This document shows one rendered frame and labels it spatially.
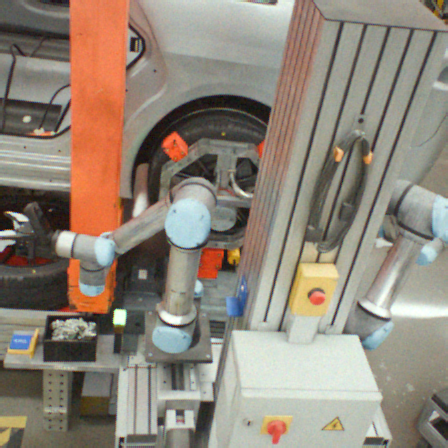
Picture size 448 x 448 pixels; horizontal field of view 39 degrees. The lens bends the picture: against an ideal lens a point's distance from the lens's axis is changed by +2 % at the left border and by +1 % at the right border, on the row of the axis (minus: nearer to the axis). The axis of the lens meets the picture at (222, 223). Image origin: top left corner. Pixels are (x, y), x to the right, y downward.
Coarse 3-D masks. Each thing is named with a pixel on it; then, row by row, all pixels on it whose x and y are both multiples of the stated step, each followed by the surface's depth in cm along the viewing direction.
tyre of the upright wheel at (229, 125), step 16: (192, 112) 278; (208, 112) 274; (224, 112) 274; (240, 112) 277; (176, 128) 274; (192, 128) 266; (208, 128) 265; (224, 128) 265; (240, 128) 266; (256, 128) 272; (160, 144) 276; (192, 144) 269; (256, 144) 270; (160, 160) 273; (160, 176) 277
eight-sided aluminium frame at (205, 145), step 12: (204, 144) 260; (216, 144) 261; (228, 144) 265; (240, 144) 265; (252, 144) 266; (192, 156) 263; (240, 156) 264; (252, 156) 264; (168, 168) 266; (180, 168) 266; (168, 180) 269; (216, 240) 290; (228, 240) 293; (240, 240) 290
